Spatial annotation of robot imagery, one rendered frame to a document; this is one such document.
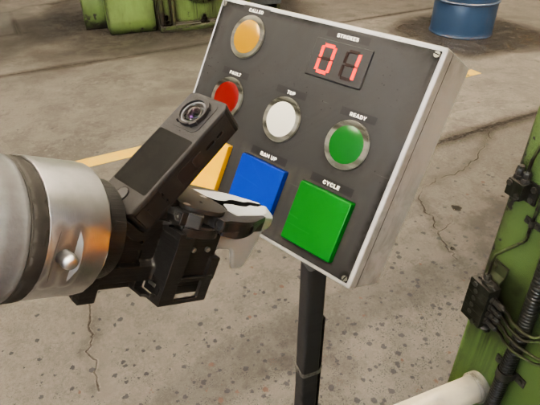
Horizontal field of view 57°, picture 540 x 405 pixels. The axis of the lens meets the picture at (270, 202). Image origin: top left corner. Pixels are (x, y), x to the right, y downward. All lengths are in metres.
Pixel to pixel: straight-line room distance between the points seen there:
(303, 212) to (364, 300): 1.35
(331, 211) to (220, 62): 0.28
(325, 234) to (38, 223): 0.36
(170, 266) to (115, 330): 1.50
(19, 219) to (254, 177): 0.39
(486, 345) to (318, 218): 0.43
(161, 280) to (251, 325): 1.43
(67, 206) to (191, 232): 0.11
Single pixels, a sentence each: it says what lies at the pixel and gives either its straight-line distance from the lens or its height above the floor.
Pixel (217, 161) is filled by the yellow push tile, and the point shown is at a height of 1.02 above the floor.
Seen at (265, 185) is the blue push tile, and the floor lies 1.02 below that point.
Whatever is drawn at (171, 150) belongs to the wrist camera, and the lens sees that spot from 0.37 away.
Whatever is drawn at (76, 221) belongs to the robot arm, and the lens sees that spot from 0.31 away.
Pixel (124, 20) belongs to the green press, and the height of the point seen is 0.12.
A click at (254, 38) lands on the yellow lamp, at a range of 0.69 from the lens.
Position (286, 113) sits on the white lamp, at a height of 1.10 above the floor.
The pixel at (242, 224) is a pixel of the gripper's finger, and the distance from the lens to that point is 0.41.
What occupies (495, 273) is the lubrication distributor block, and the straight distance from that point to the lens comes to 0.83.
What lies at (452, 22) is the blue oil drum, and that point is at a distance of 5.02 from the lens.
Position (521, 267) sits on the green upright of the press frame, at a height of 0.88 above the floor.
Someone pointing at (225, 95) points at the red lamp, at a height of 1.09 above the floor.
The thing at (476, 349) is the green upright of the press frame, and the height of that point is 0.68.
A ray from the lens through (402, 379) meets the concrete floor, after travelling 1.73.
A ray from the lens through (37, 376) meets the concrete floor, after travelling 1.84.
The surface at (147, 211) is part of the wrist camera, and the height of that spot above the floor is 1.15.
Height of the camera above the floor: 1.36
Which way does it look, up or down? 35 degrees down
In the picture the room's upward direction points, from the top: straight up
